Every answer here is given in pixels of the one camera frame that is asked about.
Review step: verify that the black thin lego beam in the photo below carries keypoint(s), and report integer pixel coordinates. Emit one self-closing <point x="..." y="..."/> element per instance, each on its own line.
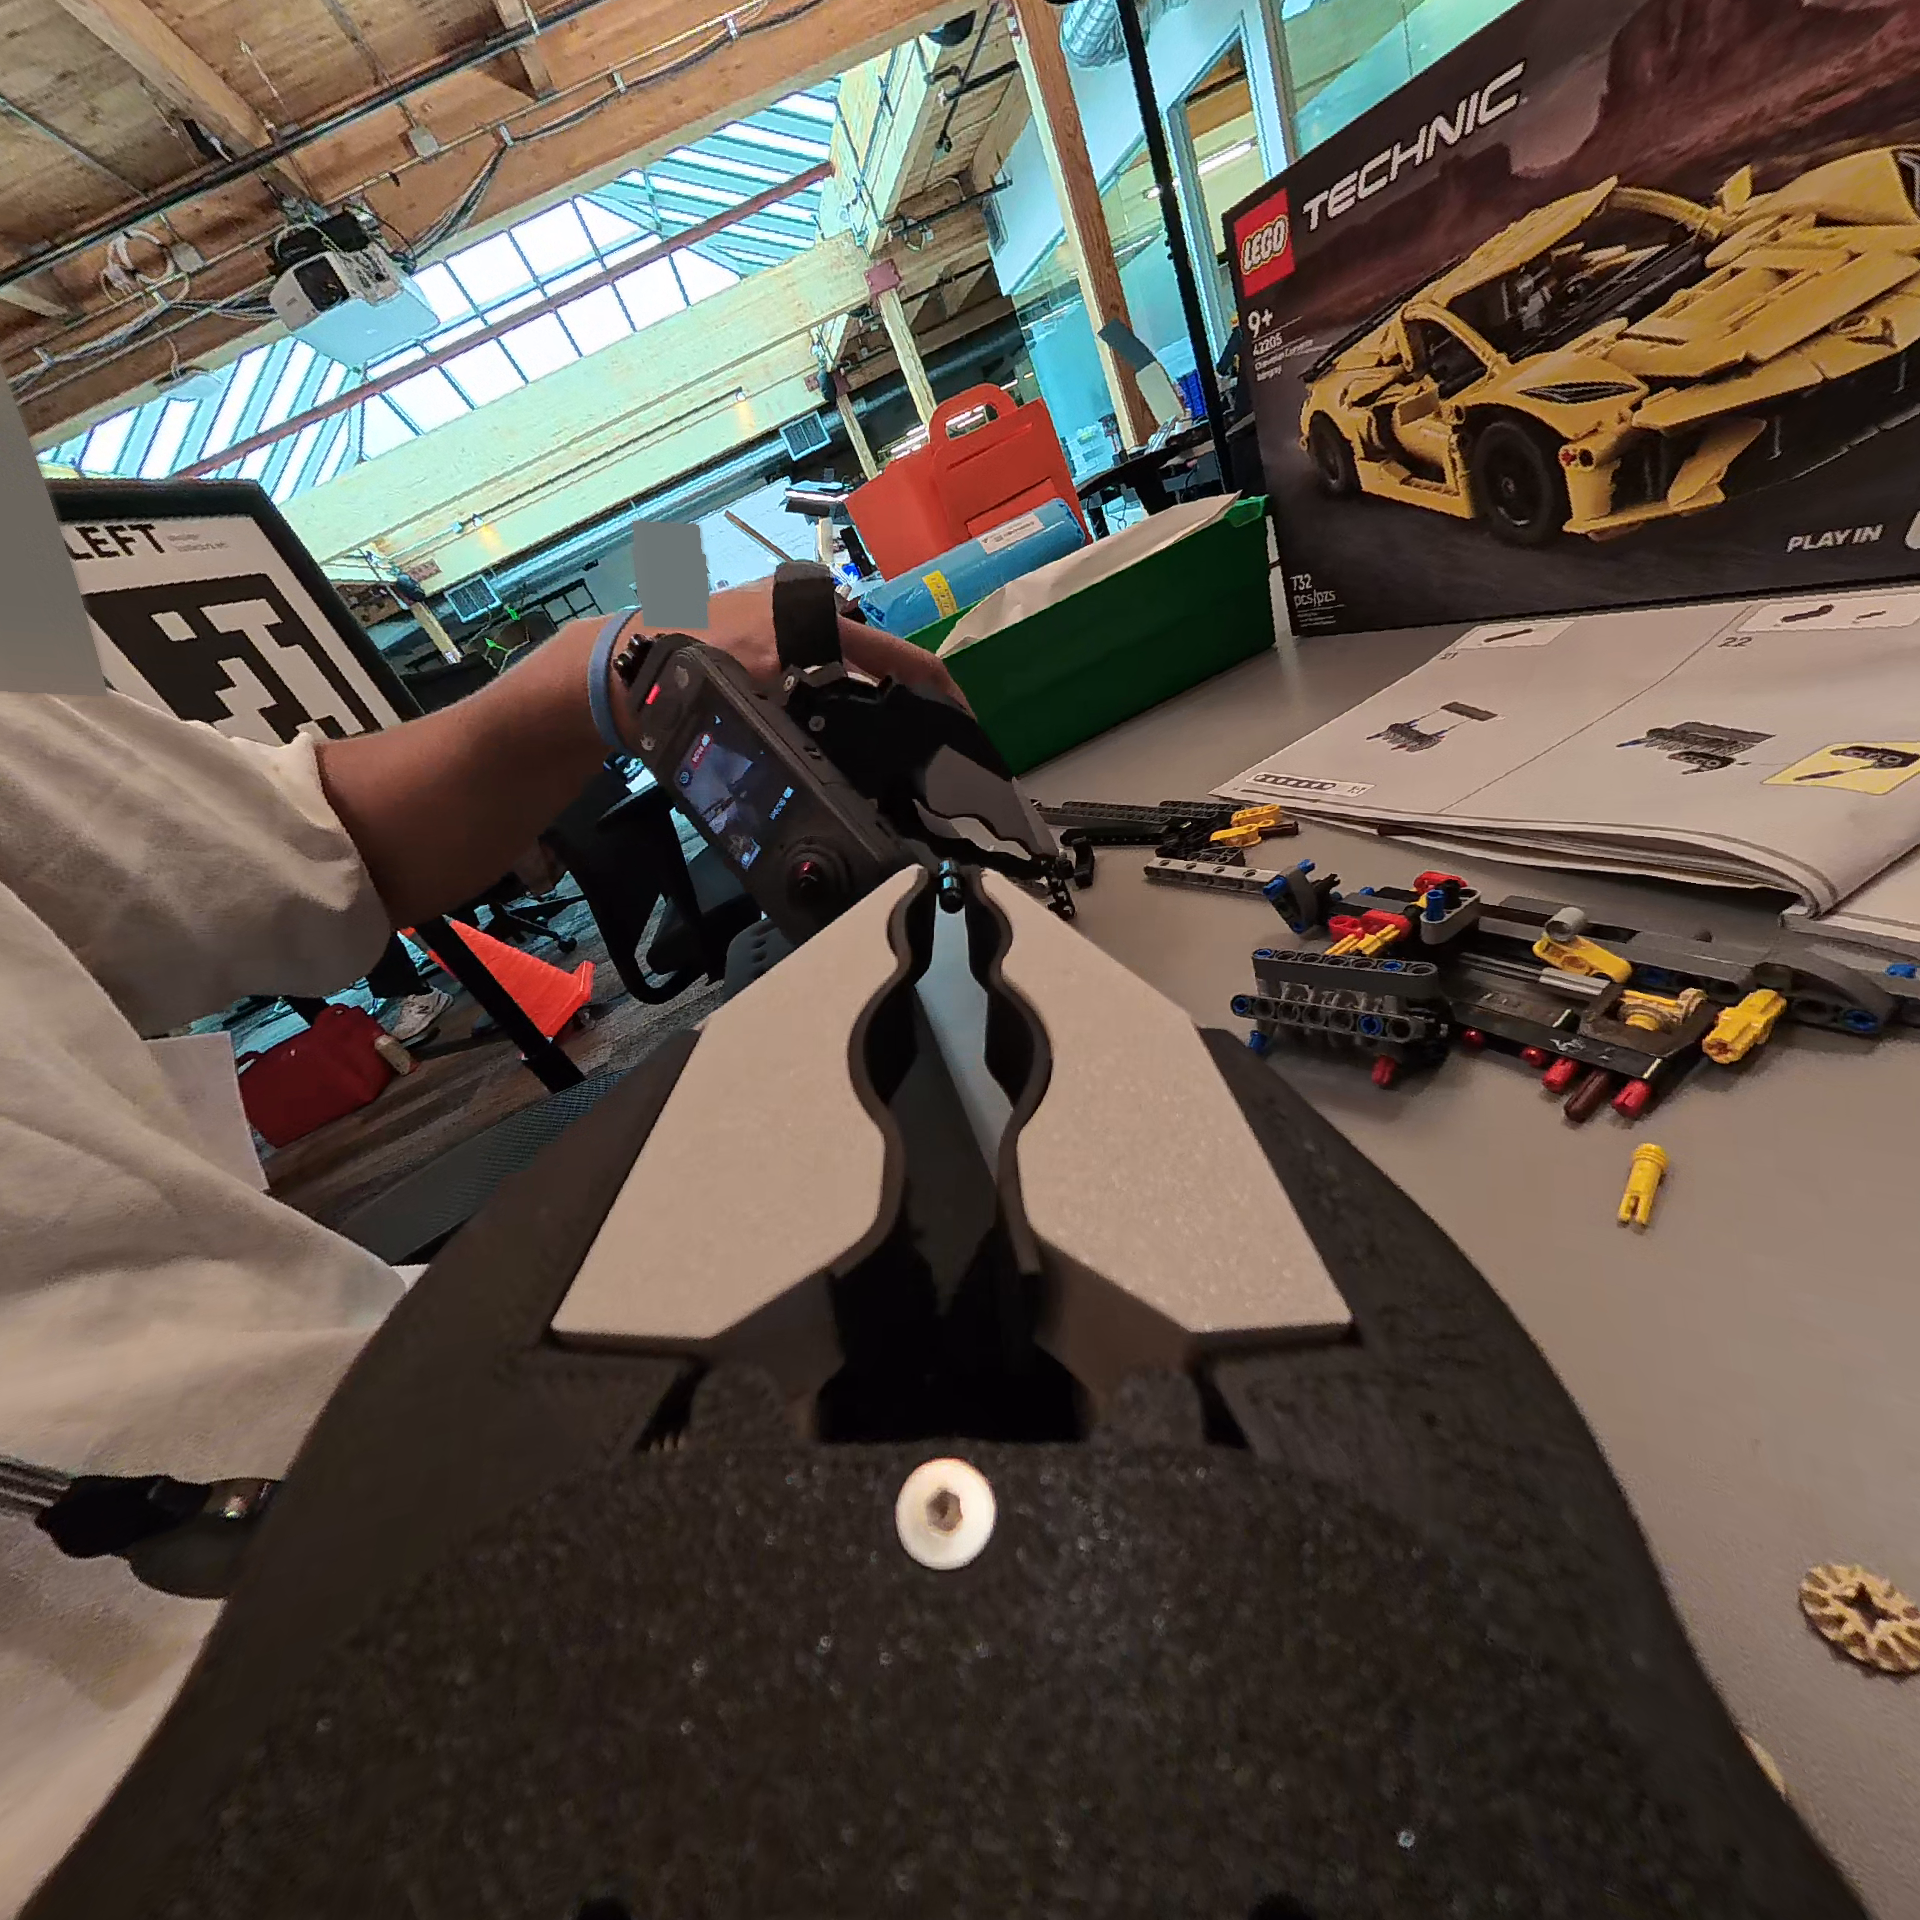
<point x="1060" y="878"/>

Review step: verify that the yellow lego connector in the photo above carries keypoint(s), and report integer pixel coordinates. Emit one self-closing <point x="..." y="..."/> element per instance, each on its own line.
<point x="1262" y="820"/>

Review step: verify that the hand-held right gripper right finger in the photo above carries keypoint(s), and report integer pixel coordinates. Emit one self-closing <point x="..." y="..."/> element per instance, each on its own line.
<point x="1184" y="1185"/>

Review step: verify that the pile of dark lego beams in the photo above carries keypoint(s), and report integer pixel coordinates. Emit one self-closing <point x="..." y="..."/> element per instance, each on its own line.
<point x="1125" y="819"/>

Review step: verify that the yellow lego pin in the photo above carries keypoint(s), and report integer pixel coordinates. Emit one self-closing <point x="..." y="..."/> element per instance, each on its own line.
<point x="1645" y="1177"/>

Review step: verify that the lego set box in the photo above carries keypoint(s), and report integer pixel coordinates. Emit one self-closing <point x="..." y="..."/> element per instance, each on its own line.
<point x="1500" y="570"/>

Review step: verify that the red plastic tote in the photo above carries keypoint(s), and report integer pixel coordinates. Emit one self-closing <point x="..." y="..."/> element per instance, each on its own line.
<point x="961" y="480"/>

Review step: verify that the green plastic bin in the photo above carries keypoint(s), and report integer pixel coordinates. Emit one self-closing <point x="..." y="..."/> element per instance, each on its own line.
<point x="1125" y="675"/>

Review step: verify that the orange striped cone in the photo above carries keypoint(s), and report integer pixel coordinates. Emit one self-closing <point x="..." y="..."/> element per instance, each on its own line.
<point x="518" y="974"/>

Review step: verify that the tan lego gear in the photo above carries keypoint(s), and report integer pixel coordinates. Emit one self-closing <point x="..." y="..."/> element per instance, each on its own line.
<point x="1868" y="1616"/>

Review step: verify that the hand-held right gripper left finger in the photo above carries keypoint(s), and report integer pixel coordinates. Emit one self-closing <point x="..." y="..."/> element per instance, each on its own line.
<point x="720" y="1185"/>

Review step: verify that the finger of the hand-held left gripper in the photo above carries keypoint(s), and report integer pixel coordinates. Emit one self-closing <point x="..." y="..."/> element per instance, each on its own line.
<point x="1004" y="840"/>

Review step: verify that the person's left forearm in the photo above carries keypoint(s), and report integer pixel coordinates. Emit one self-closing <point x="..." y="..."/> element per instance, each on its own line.
<point x="452" y="779"/>

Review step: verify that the blue wristband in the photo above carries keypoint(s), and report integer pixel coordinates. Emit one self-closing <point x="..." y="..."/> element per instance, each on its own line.
<point x="608" y="691"/>

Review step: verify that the red bag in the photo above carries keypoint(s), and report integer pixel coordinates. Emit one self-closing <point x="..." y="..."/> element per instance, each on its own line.
<point x="316" y="1073"/>

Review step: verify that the blue cylinder roll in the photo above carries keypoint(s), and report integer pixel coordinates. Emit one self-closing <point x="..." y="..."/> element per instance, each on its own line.
<point x="974" y="570"/>

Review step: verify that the grey ceiling unit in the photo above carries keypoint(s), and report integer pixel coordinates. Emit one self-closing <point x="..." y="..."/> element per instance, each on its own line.
<point x="352" y="292"/>

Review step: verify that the framed marker sign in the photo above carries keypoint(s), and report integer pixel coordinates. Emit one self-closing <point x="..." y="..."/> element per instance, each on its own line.
<point x="225" y="644"/>

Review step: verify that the long light grey lego beam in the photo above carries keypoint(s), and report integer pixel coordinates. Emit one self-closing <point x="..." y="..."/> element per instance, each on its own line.
<point x="1224" y="870"/>

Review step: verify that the white shirt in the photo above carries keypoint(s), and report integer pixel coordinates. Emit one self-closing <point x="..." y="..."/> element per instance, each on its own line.
<point x="149" y="1201"/>

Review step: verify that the instruction booklet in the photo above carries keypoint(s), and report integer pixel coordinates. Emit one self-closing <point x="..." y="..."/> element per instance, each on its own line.
<point x="1576" y="810"/>

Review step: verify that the lego chassis assembly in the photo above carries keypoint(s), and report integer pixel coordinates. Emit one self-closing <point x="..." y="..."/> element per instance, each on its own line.
<point x="1559" y="974"/>

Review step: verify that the person's left hand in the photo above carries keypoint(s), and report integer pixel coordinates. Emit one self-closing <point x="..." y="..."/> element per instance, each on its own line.
<point x="743" y="638"/>

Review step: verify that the white paper bag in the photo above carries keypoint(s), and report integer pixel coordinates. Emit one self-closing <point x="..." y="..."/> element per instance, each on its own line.
<point x="1110" y="570"/>

